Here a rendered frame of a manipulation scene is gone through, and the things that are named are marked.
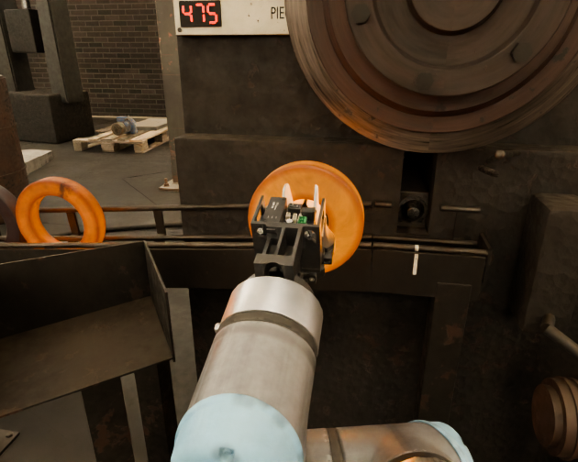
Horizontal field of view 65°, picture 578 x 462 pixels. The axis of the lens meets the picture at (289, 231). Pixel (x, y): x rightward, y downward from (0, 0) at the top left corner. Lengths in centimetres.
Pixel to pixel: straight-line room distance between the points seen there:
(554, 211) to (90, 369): 76
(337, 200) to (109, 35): 744
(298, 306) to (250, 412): 10
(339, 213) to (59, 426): 122
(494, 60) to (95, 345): 71
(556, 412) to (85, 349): 74
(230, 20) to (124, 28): 690
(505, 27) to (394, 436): 51
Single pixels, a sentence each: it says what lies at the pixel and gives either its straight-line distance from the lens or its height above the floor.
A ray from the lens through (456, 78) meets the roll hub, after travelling 67.
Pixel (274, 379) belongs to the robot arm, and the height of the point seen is 82.
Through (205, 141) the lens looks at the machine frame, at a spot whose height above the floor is 87.
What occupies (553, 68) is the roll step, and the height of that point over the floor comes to 101.
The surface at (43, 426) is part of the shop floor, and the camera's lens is 162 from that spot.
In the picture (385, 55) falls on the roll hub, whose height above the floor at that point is 103.
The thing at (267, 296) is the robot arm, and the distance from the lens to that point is 38.
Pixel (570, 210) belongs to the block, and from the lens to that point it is 85.
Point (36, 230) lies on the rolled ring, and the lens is 109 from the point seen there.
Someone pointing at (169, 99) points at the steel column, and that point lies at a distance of 363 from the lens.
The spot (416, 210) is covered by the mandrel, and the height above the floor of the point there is 74.
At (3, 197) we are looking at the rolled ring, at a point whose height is 75.
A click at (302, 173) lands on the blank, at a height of 89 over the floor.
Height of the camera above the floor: 104
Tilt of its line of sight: 22 degrees down
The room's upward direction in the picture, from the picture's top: straight up
